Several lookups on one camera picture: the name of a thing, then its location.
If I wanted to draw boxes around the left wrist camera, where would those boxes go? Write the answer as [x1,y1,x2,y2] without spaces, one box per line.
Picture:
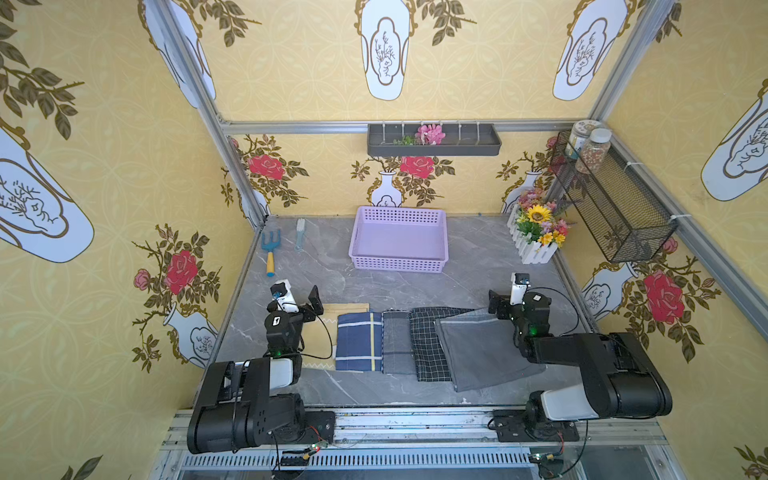
[267,280,299,313]

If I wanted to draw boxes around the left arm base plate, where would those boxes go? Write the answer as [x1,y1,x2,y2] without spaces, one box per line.
[267,410,336,445]

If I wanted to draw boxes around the glass jar back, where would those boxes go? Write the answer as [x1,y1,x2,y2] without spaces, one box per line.
[565,119,603,158]

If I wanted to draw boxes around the plain grey pillowcase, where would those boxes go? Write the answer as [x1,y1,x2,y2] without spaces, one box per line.
[436,309,546,392]

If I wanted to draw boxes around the grey checked pillowcase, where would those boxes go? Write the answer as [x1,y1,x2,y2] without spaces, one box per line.
[382,310,416,376]

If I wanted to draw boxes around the lilac plastic basket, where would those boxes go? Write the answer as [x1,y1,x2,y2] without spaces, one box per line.
[349,206,449,273]

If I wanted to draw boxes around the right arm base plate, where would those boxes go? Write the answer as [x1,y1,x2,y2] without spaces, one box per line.
[487,409,580,443]

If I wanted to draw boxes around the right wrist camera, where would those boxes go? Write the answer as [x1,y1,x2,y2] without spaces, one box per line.
[510,272,530,305]

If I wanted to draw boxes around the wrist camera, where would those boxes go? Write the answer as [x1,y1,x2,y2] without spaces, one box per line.
[267,280,299,313]
[510,272,530,305]

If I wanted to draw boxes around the navy plaid folded pillowcase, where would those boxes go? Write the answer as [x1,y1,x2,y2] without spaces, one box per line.
[335,312,383,372]

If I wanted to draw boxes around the glass jar front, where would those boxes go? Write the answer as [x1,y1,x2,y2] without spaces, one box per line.
[576,128,612,174]

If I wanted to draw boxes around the blue yellow garden fork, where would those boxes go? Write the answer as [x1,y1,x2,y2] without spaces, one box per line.
[260,229,281,277]

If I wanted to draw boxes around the flower box white fence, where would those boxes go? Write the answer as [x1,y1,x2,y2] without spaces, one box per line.
[507,188,570,264]

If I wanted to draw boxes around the glass jar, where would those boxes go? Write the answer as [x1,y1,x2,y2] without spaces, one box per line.
[576,128,612,174]
[565,119,603,158]

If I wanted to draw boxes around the black grid pillowcase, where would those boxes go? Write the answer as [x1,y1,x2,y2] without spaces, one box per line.
[409,306,471,382]

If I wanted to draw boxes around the black wire mesh shelf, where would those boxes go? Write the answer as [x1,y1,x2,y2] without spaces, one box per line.
[549,131,679,263]

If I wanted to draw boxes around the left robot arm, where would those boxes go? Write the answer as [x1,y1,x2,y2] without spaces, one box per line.
[186,281,334,454]

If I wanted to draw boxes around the tan folded pillowcase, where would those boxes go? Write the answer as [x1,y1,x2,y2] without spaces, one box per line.
[302,303,369,371]

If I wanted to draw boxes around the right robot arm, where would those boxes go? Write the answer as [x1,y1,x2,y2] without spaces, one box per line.
[488,290,673,425]

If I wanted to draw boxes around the pink artificial flower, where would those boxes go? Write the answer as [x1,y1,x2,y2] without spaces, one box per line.
[415,124,446,145]

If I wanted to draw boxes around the light blue small brush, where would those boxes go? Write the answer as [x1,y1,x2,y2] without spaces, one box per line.
[295,218,306,251]

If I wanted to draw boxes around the aluminium rail frame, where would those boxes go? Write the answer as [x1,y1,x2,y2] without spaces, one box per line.
[149,405,686,479]

